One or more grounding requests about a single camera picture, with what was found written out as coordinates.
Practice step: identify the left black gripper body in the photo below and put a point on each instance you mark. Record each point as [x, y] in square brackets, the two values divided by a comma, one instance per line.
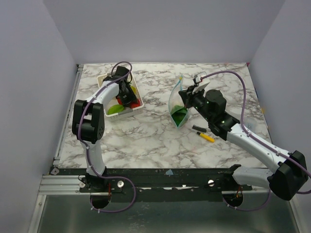
[128, 96]

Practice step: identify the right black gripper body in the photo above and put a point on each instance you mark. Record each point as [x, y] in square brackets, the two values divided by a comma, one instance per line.
[188, 94]

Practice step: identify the green toy leaf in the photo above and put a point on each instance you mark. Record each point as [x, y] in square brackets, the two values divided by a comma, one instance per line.
[117, 108]
[178, 114]

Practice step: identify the clear zip top bag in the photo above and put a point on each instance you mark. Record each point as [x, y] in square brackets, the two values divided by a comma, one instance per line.
[175, 99]

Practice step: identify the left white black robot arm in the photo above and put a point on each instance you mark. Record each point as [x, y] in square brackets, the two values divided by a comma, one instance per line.
[88, 121]

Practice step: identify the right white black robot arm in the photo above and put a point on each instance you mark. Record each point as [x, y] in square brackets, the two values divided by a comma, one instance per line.
[287, 170]

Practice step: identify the yellow toy starfruit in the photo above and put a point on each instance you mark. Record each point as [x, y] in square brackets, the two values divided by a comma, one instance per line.
[134, 89]

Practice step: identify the white plastic basket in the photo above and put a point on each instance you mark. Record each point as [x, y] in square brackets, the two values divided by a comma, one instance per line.
[127, 112]

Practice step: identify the black comb strip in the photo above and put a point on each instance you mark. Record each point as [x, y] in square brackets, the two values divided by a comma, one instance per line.
[200, 129]

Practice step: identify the yellow black utility knife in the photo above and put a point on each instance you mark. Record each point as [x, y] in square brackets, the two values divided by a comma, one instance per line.
[206, 137]

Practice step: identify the clear plastic screw box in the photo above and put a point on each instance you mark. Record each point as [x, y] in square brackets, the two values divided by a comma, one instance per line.
[254, 122]

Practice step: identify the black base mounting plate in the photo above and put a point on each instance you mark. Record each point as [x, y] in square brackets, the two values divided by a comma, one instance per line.
[147, 185]

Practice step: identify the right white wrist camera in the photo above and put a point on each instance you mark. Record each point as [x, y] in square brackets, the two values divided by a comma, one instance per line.
[200, 84]

